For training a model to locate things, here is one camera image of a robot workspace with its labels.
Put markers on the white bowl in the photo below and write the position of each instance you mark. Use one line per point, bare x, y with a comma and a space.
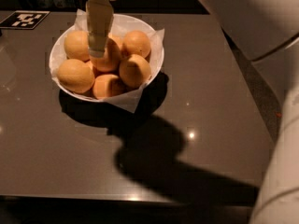
59, 52

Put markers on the orange hidden low centre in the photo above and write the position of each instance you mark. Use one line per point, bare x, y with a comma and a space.
95, 71

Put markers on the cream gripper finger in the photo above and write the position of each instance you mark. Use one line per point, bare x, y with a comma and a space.
99, 22

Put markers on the black white marker tag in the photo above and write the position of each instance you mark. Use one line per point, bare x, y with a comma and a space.
23, 20

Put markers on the orange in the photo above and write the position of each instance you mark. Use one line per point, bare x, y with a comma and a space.
136, 42
134, 71
107, 85
109, 62
76, 45
75, 75
116, 39

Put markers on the white paper liner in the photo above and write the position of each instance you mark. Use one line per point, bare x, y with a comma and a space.
130, 101

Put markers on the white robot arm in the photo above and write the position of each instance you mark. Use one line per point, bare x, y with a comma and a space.
266, 33

